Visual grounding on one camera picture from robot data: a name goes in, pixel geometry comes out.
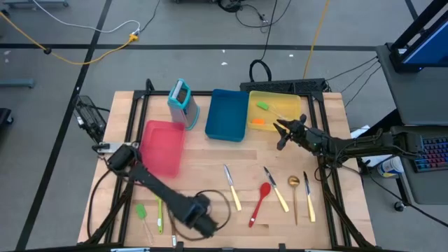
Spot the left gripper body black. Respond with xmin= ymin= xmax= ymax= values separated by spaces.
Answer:
xmin=181 ymin=195 xmax=218 ymax=239

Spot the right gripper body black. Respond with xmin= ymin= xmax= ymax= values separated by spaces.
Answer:
xmin=278 ymin=114 xmax=316 ymax=151

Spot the yellow translucent plastic bin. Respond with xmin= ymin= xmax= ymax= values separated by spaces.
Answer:
xmin=246 ymin=90 xmax=302 ymax=133

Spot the green silicone spatula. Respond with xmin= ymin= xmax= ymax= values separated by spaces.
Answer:
xmin=256 ymin=101 xmax=286 ymax=119
xmin=135 ymin=203 xmax=155 ymax=246

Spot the cream-handled knife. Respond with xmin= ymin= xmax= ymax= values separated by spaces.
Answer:
xmin=262 ymin=167 xmax=291 ymax=214
xmin=223 ymin=164 xmax=243 ymax=212
xmin=302 ymin=171 xmax=316 ymax=223

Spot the green silicone spoon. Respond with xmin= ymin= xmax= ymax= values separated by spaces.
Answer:
xmin=155 ymin=195 xmax=165 ymax=235

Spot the gold metal spoon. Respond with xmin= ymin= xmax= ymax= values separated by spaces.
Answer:
xmin=287 ymin=175 xmax=301 ymax=227

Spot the blue plastic bin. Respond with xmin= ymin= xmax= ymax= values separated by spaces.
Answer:
xmin=204 ymin=88 xmax=250 ymax=144

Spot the red silicone spoon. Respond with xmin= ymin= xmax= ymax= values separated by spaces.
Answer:
xmin=248 ymin=181 xmax=272 ymax=229

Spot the red translucent plastic bin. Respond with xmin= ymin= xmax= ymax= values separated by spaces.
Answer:
xmin=139 ymin=120 xmax=186 ymax=179

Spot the black perforated box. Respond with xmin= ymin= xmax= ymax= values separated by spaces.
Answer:
xmin=239 ymin=78 xmax=327 ymax=95

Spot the white paper sheet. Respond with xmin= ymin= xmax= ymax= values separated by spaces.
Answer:
xmin=349 ymin=125 xmax=386 ymax=168

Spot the white bottle with label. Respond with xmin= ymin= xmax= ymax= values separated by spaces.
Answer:
xmin=377 ymin=156 xmax=404 ymax=178

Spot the grey computer cart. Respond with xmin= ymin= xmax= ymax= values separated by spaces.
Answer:
xmin=376 ymin=43 xmax=448 ymax=206

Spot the backlit rainbow keyboard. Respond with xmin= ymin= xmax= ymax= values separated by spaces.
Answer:
xmin=412 ymin=136 xmax=448 ymax=174

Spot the black mesh controller box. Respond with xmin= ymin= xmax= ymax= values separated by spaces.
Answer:
xmin=73 ymin=94 xmax=107 ymax=141

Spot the monitor with black stand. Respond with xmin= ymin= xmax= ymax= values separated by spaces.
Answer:
xmin=389 ymin=0 xmax=448 ymax=74

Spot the black caster wheel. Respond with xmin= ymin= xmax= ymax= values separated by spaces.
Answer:
xmin=0 ymin=107 xmax=15 ymax=126

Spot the grey floor bar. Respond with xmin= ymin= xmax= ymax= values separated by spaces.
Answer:
xmin=0 ymin=78 xmax=36 ymax=89

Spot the black cable with coil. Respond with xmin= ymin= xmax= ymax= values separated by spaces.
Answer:
xmin=248 ymin=0 xmax=280 ymax=83

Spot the thin black cable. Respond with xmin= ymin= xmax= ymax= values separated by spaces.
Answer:
xmin=344 ymin=65 xmax=382 ymax=109
xmin=340 ymin=61 xmax=381 ymax=94
xmin=325 ymin=55 xmax=379 ymax=83

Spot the long yellow cable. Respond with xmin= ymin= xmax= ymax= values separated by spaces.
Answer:
xmin=302 ymin=0 xmax=332 ymax=80

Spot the teal-handled metal box grater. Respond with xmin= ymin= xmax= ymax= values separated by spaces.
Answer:
xmin=167 ymin=78 xmax=201 ymax=130

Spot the black aluminium table frame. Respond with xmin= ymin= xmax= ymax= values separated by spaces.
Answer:
xmin=82 ymin=78 xmax=377 ymax=251

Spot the black cable bundle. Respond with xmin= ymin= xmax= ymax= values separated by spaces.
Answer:
xmin=216 ymin=0 xmax=293 ymax=34

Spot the black floor cable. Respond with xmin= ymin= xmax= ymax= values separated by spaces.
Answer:
xmin=402 ymin=202 xmax=448 ymax=229

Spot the yellow cable with plug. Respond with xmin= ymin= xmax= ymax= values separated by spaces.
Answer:
xmin=0 ymin=10 xmax=140 ymax=67

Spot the white cable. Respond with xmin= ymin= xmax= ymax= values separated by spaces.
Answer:
xmin=31 ymin=0 xmax=141 ymax=35

